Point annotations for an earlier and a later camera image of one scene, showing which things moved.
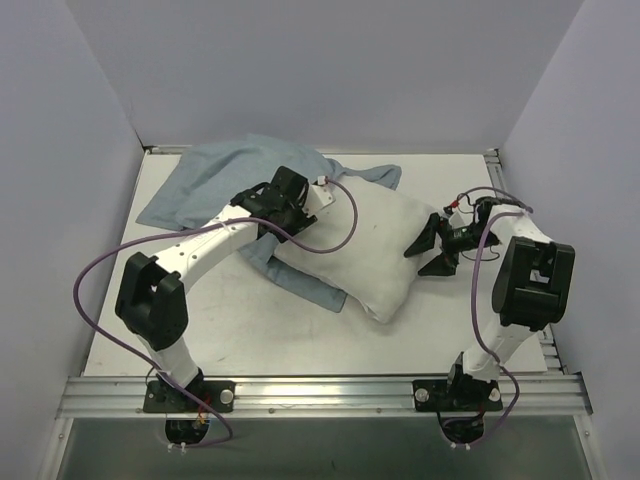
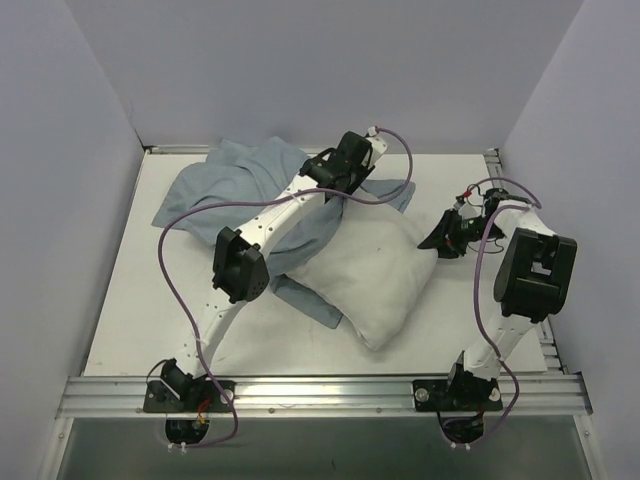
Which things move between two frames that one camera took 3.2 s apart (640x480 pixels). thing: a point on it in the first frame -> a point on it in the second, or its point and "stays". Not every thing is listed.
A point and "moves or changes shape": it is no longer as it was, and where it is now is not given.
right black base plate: (433, 395) stays
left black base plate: (162, 398) stays
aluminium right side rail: (494, 161) stays
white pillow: (372, 269) moves or changes shape
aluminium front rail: (315, 396) stays
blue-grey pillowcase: (209, 177) moves or changes shape
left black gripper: (298, 220) -> (350, 180)
